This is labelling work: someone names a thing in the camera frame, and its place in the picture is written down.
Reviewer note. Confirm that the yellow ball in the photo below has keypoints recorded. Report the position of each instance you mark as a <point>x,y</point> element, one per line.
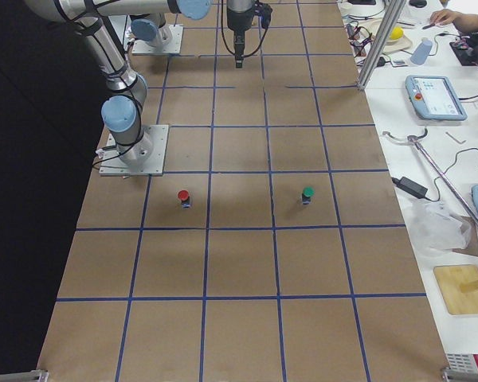
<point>396,34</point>

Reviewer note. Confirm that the metal cane with handle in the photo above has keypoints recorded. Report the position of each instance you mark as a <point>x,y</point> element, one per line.
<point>415,140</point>

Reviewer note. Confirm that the aluminium frame post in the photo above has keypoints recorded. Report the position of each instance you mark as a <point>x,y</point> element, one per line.
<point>393,11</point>

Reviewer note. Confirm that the clear plastic bag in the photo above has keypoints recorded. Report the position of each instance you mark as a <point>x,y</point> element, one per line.
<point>434,227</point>

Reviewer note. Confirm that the black power adapter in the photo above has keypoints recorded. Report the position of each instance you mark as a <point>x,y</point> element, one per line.
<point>411,187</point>

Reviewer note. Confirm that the person's forearm dark sleeve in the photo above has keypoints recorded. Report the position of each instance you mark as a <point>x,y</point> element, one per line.
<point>466,23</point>

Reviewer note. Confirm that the translucent plastic cup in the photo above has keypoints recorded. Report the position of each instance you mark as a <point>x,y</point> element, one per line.
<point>421,52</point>

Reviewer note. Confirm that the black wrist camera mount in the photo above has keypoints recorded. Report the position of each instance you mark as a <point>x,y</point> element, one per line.
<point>264,12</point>

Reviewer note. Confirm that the wooden cutting board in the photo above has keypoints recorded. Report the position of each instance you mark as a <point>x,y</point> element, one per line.
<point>458,285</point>

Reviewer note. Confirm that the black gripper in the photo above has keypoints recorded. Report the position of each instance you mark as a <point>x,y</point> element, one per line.
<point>239,21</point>

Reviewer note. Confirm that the green push button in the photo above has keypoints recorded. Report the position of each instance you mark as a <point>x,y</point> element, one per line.
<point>306,195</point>

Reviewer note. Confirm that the person's hand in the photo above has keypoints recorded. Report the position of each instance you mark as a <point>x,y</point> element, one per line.
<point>444,17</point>

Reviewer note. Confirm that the red push button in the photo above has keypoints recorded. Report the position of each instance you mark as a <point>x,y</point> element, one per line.
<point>184,198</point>

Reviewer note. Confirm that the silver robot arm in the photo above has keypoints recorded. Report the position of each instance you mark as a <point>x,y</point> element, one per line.
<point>122,113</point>
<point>152,29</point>

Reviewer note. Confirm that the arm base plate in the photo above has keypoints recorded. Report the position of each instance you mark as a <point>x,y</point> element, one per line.
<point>147,157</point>
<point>173,48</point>

